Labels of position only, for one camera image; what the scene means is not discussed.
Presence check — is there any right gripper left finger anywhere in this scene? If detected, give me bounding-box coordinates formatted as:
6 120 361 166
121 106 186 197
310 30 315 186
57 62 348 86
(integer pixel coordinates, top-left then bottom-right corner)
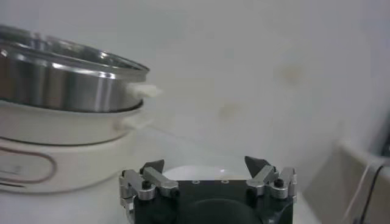
119 159 179 211

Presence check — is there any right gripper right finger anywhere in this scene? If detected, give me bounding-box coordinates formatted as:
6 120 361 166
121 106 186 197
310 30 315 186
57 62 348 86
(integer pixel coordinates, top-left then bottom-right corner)
244 156 298 200

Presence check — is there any stainless steel steamer basket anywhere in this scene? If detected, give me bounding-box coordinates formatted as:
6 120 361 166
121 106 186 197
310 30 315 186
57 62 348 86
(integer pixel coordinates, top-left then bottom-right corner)
0 24 162 114

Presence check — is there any white round plate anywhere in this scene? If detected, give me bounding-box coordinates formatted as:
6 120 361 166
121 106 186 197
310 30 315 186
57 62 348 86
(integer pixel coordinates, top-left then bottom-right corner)
163 165 251 181

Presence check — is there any white side table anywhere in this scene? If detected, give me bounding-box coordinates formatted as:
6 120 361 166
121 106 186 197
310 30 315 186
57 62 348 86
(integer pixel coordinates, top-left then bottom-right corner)
303 138 390 224

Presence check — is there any thin white cable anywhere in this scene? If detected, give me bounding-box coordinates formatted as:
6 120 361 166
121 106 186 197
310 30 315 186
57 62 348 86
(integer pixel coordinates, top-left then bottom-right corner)
343 160 385 224

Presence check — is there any black laptop cable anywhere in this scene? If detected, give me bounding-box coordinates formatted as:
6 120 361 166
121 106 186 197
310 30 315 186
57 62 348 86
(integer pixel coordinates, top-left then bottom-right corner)
360 165 385 224

